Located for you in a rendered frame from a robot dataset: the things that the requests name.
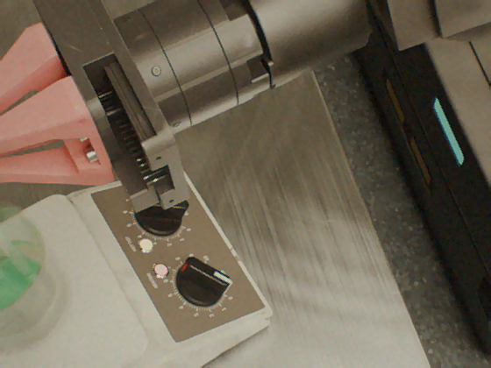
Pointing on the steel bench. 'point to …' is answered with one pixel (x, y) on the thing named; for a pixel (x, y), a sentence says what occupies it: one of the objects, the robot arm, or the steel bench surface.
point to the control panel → (176, 242)
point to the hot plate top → (83, 300)
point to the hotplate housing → (195, 354)
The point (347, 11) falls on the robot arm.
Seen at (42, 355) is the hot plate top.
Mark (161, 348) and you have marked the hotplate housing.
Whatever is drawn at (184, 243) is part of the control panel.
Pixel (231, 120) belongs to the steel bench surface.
